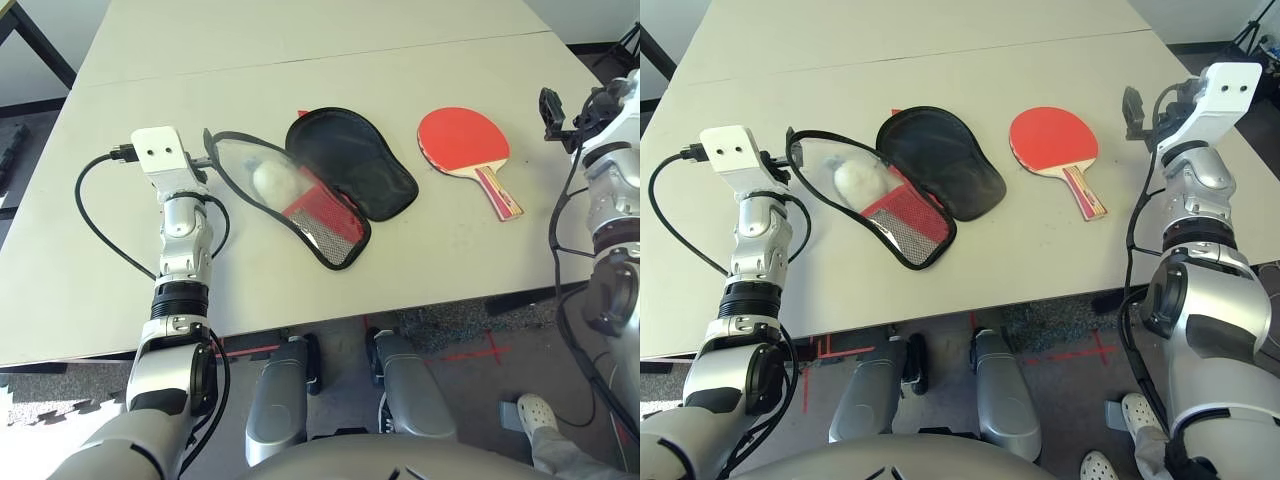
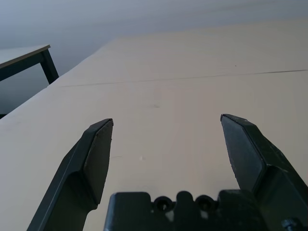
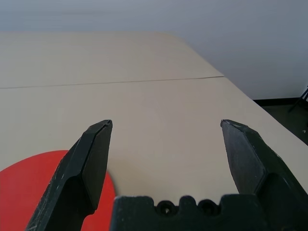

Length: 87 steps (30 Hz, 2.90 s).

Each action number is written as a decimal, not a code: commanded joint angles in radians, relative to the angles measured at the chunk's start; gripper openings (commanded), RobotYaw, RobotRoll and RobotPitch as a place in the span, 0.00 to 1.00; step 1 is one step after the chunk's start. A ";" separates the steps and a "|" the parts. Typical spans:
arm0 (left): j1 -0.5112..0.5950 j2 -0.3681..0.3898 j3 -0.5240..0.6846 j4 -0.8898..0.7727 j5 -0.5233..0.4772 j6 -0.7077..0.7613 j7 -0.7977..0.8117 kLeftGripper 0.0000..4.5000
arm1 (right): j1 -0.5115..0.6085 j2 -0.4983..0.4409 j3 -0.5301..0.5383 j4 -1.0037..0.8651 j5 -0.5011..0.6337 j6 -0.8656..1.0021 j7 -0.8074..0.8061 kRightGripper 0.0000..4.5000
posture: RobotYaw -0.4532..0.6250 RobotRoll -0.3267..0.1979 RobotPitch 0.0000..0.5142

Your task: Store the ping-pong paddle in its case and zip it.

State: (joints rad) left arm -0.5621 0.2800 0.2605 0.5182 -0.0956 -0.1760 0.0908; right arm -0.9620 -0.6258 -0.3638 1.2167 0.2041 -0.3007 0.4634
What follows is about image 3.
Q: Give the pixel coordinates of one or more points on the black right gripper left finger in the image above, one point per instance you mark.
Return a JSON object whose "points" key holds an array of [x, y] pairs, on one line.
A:
{"points": [[79, 173]]}

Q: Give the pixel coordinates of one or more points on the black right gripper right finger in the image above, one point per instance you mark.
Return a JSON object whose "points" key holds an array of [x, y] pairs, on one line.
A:
{"points": [[255, 163]]}

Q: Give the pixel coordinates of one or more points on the red ping-pong paddle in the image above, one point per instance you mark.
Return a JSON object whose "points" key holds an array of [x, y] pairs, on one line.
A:
{"points": [[26, 183]]}

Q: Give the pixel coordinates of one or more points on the black tripod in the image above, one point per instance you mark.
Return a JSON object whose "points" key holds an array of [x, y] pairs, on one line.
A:
{"points": [[302, 98]]}

